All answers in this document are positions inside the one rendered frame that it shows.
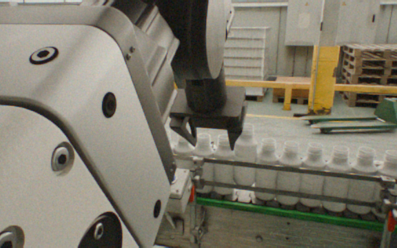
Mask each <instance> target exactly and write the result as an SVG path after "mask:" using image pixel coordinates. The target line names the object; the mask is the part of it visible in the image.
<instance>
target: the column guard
mask: <svg viewBox="0 0 397 248"><path fill-rule="evenodd" d="M339 51H340V46H338V45H337V46H336V47H321V46H320V51H319V58H318V71H317V77H316V91H315V98H314V112H315V113H317V114H324V115H331V111H332V103H333V100H334V90H335V83H336V69H337V65H338V57H339ZM317 52H318V45H314V52H313V61H312V76H311V81H310V82H311V83H310V89H309V104H308V110H307V112H306V114H307V113H309V112H311V110H312V100H313V93H314V79H315V72H316V59H317Z"/></svg>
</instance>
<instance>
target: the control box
mask: <svg viewBox="0 0 397 248"><path fill-rule="evenodd" d="M190 183H191V179H190V171H189V170H188V169H179V168H176V172H175V179H174V181H172V184H171V192H170V196H169V198H168V201H167V205H166V207H165V211H164V214H165V216H166V217H167V218H166V233H167V234H175V235H179V236H182V235H183V221H182V220H176V219H173V217H172V215H171V213H170V211H172V212H176V213H182V214H183V213H184V211H185V208H186V205H187V202H188V199H189V197H190V194H191V190H190V192H188V187H189V186H190ZM156 242H157V235H156V239H155V241H154V245H153V247H154V246H155V244H156Z"/></svg>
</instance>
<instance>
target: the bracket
mask: <svg viewBox="0 0 397 248"><path fill-rule="evenodd" d="M210 142H211V143H210V147H211V148H214V149H216V148H217V147H216V146H215V145H214V141H210ZM374 158H375V159H376V157H374ZM375 159H374V164H375V165H382V164H383V162H382V161H375ZM203 164H204V156H196V155H195V157H194V158H193V165H195V166H197V167H196V168H190V179H191V183H190V186H189V187H188V192H190V190H191V194H190V197H189V202H190V248H201V244H200V241H201V238H202V236H203V234H204V233H206V232H207V223H203V221H204V220H205V219H207V210H206V209H201V218H202V219H201V221H200V223H199V224H198V226H196V189H200V190H202V189H203V186H204V179H203V178H200V177H201V176H202V174H203V168H200V166H203ZM395 182H396V181H395V180H394V178H393V176H380V182H379V184H380V185H381V187H382V188H385V190H381V191H380V199H381V200H382V202H379V201H376V202H375V203H376V204H375V208H374V209H375V211H376V212H377V214H386V217H385V224H384V228H383V234H382V238H381V243H380V248H389V244H390V240H391V238H390V236H391V232H392V231H393V230H394V227H395V224H396V221H397V193H396V192H390V191H389V190H388V189H394V187H395ZM199 234H200V236H199ZM196 236H197V240H196Z"/></svg>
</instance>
